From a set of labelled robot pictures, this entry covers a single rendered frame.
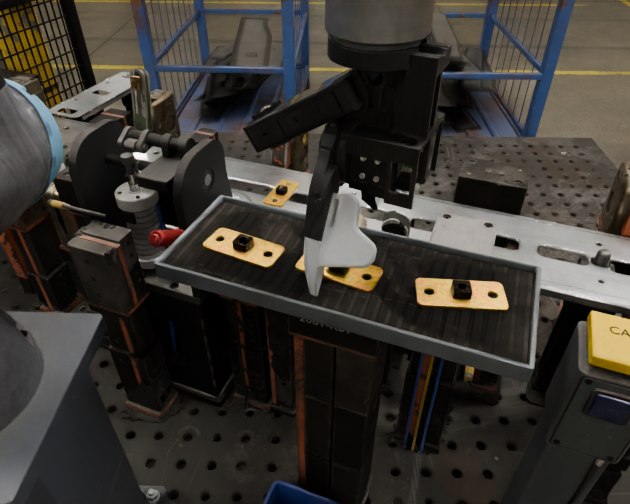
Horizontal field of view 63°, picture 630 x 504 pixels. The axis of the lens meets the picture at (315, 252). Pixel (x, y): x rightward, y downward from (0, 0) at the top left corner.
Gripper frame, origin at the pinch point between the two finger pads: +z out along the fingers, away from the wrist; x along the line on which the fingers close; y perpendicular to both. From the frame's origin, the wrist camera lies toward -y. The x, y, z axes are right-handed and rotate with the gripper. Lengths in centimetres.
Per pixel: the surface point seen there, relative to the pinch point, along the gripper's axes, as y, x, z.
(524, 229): 16.1, 39.9, 19.0
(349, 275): 1.3, -0.6, 2.7
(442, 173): -10, 105, 49
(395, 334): 7.9, -5.9, 2.9
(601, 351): 24.3, 0.1, 3.0
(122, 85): -88, 60, 19
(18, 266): -80, 12, 41
